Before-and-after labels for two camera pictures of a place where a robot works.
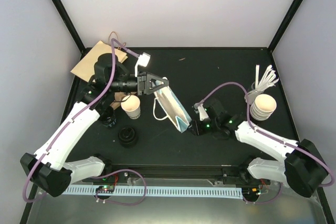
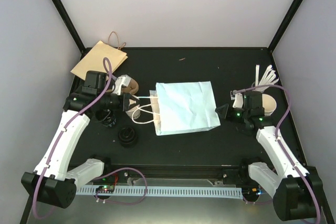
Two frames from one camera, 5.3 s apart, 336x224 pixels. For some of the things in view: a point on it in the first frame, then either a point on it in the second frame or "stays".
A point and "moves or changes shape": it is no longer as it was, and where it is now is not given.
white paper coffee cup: [132, 107] stays
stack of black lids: [127, 136] stays
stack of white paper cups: [263, 107] stays
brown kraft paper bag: [84, 69] stays
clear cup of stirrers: [258, 87] stays
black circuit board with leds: [105, 189] stays
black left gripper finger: [150, 76] to [132, 97]
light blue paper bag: [172, 107] moves or changes shape
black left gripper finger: [154, 88] to [131, 106]
